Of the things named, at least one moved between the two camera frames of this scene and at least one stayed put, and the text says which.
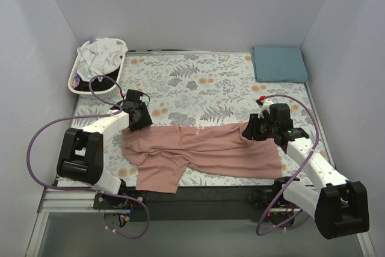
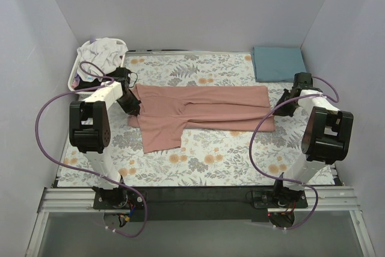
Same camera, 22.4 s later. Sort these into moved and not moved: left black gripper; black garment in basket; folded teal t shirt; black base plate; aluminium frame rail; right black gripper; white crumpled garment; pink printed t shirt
Moved: right black gripper; pink printed t shirt; left black gripper
Not moved: black base plate; black garment in basket; aluminium frame rail; folded teal t shirt; white crumpled garment
